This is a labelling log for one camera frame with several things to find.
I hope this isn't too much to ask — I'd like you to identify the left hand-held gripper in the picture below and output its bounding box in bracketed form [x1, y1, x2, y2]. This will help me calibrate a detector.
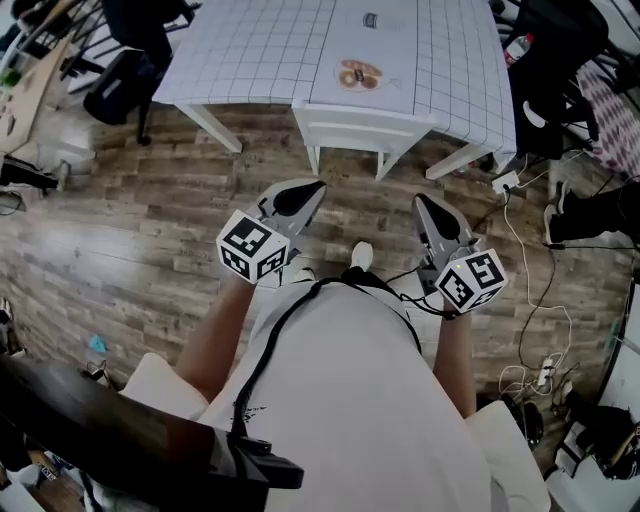
[215, 179, 328, 286]

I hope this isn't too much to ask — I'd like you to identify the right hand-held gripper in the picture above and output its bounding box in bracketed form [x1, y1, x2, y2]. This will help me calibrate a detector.
[410, 193, 509, 316]

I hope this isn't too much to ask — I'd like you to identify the white wooden chair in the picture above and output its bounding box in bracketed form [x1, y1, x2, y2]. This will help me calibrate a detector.
[291, 98, 437, 182]

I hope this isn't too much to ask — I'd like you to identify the person's left forearm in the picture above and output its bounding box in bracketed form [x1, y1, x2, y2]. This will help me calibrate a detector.
[175, 277, 257, 401]

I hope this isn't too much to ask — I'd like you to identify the person's right forearm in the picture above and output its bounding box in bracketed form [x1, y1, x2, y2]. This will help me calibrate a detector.
[431, 308, 477, 420]

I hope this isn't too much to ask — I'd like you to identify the black metal chair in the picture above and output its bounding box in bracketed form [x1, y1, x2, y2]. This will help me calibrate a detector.
[507, 0, 614, 160]

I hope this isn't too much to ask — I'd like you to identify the black office chair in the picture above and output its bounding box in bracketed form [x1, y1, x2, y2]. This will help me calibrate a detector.
[81, 0, 204, 147]

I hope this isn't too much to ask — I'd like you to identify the white table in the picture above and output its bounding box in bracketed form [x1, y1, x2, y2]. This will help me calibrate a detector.
[152, 0, 519, 182]

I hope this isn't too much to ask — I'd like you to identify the white grid tablecloth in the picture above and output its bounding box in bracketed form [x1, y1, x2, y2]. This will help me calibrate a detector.
[152, 0, 519, 171]

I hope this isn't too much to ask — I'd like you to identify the white printed placemat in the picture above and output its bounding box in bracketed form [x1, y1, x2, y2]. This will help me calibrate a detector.
[309, 0, 420, 110]

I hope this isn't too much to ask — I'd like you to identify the clear bottle with red cap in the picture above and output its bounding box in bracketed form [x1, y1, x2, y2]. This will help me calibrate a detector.
[503, 33, 536, 67]

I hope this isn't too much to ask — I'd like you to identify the purple patterned rug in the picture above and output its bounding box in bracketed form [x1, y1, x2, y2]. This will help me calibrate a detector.
[574, 62, 640, 179]

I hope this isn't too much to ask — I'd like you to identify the person's white shirt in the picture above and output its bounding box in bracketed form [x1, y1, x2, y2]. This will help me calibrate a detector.
[119, 278, 551, 512]

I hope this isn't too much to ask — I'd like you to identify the black device box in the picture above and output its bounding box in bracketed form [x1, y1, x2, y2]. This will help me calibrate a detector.
[214, 433, 306, 504]

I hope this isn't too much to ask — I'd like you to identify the black bag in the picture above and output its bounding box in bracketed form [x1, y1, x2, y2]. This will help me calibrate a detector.
[563, 392, 640, 482]

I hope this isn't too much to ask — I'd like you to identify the light wooden desk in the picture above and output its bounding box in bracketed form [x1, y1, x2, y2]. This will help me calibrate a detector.
[0, 34, 72, 157]

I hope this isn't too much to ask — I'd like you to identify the white cable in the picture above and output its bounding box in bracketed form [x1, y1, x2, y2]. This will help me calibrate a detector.
[498, 149, 589, 399]

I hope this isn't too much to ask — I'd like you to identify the black strap cable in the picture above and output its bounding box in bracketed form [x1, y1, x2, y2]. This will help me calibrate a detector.
[231, 267, 454, 444]

